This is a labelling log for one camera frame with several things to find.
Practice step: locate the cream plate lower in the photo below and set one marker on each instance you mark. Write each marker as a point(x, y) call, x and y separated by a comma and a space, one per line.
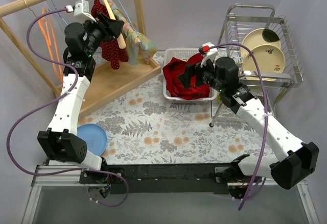
point(269, 59)

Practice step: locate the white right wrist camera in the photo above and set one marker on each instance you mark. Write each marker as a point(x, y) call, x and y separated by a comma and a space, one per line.
point(209, 52)

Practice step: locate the wooden hanger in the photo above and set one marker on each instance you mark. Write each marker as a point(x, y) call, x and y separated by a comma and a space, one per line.
point(120, 39)

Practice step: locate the blue wire hanger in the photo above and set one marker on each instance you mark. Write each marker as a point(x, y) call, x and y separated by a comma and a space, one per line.
point(120, 4)
point(60, 19)

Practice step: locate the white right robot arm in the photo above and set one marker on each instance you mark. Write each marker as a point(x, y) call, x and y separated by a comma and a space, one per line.
point(294, 160)

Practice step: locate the pastel floral garment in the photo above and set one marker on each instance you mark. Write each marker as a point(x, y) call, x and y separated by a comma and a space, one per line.
point(138, 46)

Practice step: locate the black base bar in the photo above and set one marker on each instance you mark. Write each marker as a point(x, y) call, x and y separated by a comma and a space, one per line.
point(179, 178)

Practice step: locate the orange plastic hanger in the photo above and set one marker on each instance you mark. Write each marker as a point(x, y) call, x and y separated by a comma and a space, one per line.
point(47, 30)

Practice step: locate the red polka dot garment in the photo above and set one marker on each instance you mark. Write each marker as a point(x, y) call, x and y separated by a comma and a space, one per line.
point(110, 50)

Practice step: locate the aluminium frame rail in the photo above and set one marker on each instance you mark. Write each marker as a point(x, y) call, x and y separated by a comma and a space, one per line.
point(62, 199)

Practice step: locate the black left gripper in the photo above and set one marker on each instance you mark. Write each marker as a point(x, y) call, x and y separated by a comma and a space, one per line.
point(107, 27)

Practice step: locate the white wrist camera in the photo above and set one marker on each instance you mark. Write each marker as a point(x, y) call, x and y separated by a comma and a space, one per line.
point(209, 52)
point(80, 11)

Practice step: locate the wooden clothes rack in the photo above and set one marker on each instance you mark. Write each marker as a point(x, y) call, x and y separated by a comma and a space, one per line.
point(107, 84)

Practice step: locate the floral table mat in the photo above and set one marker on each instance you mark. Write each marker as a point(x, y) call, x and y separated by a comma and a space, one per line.
point(143, 127)

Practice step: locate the cream plate upper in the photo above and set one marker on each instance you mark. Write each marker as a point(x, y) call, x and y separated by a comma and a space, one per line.
point(261, 36)

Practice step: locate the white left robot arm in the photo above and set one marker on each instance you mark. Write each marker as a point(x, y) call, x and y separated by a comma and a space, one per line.
point(60, 141)

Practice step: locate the blue plastic plate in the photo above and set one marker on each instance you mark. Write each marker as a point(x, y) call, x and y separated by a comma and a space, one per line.
point(94, 136)

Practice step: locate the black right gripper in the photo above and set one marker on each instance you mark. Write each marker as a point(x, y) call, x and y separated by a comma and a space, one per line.
point(199, 71)

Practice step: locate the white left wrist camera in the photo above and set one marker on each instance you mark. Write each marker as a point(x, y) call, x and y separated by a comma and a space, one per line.
point(80, 11)

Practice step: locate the white plastic basket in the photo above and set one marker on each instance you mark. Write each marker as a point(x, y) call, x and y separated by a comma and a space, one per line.
point(175, 62)

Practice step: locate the cream plate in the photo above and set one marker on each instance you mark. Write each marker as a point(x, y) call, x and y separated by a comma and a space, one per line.
point(261, 36)
point(269, 59)

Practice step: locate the metal dish rack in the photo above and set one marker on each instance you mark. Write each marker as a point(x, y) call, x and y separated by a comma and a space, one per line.
point(239, 21)

